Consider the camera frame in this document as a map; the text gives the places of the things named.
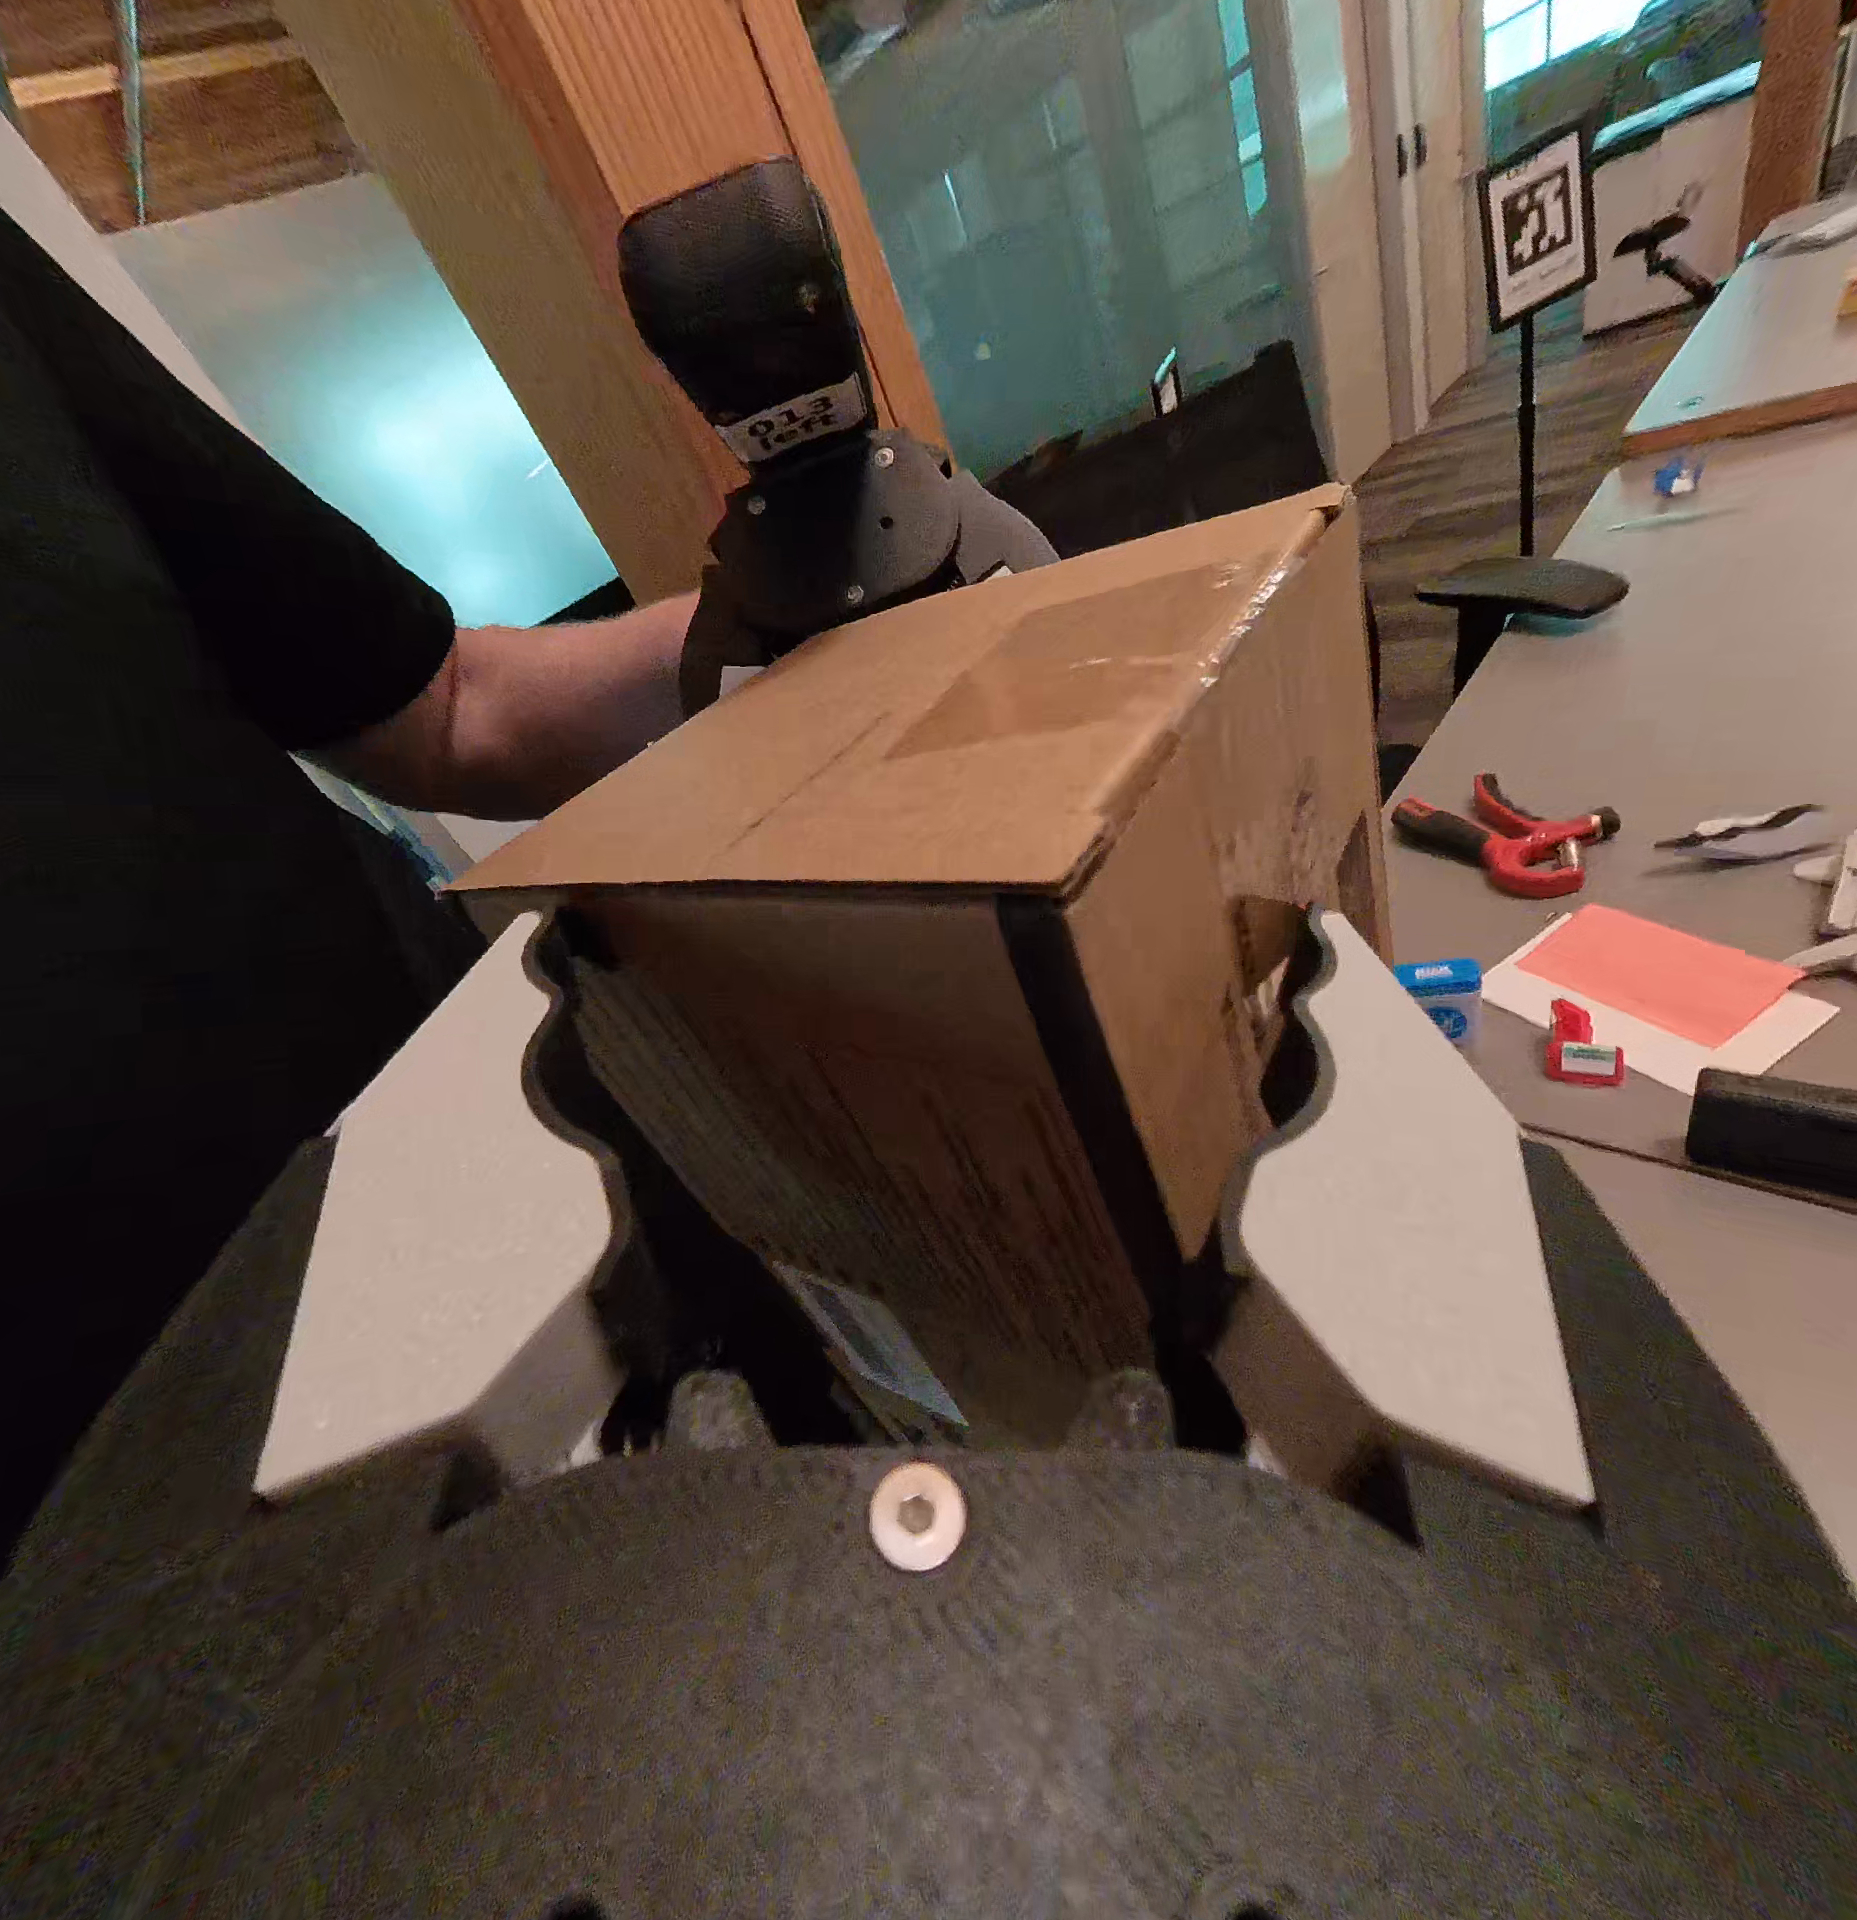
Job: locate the pink paper sheet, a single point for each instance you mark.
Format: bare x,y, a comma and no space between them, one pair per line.
1678,969

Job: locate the person's left forearm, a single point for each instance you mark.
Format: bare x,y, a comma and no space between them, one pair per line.
552,704

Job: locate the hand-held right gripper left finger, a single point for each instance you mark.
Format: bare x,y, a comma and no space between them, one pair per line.
448,1231

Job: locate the marker sign on stand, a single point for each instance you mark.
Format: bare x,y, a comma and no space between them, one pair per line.
1539,224

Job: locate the white door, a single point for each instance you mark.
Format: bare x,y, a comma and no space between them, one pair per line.
1415,210

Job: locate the small blue box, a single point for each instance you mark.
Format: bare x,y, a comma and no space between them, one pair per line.
1436,999

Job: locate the red and black pliers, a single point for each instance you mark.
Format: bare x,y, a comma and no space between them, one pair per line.
1512,849

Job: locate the small blue clip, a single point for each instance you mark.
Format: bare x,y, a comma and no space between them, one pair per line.
1678,477

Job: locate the brown cardboard box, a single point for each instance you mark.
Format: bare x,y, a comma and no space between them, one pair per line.
942,781

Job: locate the black and grey scissors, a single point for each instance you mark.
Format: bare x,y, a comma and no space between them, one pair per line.
1738,830

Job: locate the white paper sheet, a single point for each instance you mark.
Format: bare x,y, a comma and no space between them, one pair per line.
1663,1051

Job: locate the wooden pillar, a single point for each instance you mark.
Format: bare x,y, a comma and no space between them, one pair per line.
568,165

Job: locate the small red labelled tool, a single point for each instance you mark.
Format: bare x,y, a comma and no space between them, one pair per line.
1581,1058

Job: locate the black case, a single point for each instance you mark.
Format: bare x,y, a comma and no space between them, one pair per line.
1792,1133

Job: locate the black exercise bike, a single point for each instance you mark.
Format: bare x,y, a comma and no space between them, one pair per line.
1672,254

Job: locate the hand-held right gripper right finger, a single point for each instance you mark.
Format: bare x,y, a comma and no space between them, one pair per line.
1407,1245

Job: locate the person's black shirt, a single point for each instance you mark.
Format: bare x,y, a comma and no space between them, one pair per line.
132,781

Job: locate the black office chair armrest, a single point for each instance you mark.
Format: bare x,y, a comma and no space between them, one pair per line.
1526,588

